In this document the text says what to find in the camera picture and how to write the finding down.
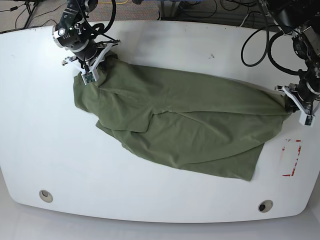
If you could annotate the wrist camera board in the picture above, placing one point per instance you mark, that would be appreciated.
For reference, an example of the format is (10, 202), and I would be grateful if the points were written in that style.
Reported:
(90, 77)
(306, 119)

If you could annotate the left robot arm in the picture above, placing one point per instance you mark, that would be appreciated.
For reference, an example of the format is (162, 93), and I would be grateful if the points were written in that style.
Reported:
(299, 19)

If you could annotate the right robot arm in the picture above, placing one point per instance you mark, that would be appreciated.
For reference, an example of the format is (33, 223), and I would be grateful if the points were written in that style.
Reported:
(76, 34)

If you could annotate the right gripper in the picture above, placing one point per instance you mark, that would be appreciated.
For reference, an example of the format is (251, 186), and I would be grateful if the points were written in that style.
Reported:
(92, 54)

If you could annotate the green t-shirt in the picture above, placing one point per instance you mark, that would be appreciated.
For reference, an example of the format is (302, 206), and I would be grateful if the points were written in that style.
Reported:
(184, 120)

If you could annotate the black tripod stand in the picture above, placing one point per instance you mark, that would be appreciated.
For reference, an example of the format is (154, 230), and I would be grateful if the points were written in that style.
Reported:
(30, 6)

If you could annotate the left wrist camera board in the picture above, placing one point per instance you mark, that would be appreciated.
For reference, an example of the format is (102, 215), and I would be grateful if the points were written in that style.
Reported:
(306, 119)

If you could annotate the left table cable grommet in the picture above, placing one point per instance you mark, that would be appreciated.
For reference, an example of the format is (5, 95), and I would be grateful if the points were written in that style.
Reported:
(45, 196)

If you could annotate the red tape rectangle marking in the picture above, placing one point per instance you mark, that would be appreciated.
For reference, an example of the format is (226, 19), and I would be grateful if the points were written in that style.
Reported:
(289, 157)

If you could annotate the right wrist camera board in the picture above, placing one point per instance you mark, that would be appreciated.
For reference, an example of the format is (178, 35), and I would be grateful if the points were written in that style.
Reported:
(90, 77)

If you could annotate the table cable grommet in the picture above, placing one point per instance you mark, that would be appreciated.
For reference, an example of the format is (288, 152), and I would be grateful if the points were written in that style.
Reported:
(265, 206)
(45, 196)

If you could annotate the right table cable grommet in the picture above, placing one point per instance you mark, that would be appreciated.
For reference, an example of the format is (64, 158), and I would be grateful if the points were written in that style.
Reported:
(265, 206)

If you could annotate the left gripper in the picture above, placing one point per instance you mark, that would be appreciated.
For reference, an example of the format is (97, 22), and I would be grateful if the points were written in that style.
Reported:
(300, 97)

